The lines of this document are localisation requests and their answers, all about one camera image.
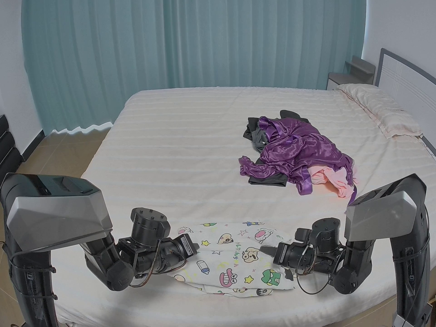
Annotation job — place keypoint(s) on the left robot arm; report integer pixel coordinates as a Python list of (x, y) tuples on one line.
[(51, 209)]

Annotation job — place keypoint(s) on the bed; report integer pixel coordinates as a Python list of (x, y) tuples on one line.
[(187, 148)]

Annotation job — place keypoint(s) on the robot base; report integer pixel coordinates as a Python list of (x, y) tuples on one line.
[(402, 319)]

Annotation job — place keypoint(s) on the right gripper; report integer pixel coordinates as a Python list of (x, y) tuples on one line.
[(291, 254)]

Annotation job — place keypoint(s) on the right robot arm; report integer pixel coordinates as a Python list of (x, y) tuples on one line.
[(391, 216)]

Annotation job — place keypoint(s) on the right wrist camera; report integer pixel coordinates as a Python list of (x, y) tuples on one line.
[(302, 236)]

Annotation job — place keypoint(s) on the white printed pyjama top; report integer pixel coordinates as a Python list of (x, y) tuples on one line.
[(231, 261)]

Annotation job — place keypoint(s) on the blue-green curtain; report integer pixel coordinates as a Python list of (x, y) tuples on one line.
[(170, 46)]

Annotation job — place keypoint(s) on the grey white bedside table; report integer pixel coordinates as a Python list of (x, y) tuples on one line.
[(347, 75)]

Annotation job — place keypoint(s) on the cream pillow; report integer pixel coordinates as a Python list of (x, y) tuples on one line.
[(381, 107)]

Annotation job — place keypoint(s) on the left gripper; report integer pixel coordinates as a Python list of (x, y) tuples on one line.
[(179, 250)]

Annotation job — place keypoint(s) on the pile of clothes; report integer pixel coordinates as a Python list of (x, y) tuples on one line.
[(299, 152)]

